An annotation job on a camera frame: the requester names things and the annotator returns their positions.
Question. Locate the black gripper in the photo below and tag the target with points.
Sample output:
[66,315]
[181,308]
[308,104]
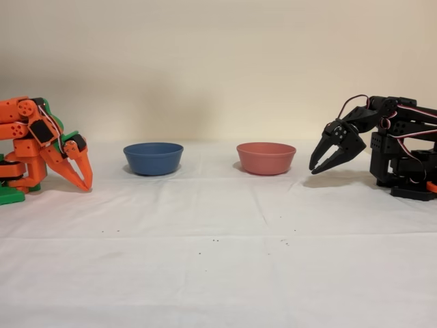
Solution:
[349,141]

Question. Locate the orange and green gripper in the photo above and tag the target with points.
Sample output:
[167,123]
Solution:
[72,158]

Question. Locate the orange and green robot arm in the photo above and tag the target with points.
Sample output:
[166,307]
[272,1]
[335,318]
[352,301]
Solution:
[20,130]

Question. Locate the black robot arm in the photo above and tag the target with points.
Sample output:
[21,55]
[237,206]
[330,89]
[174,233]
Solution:
[403,153]

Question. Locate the pink plastic bowl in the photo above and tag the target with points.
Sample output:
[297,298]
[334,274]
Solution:
[266,159]

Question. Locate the blue plastic bowl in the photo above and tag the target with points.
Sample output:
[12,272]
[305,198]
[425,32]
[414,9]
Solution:
[153,160]

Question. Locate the orange table clamp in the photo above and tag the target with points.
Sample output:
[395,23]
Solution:
[433,187]

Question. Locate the white tablecloth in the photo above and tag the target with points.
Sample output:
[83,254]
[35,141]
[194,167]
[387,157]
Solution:
[218,273]

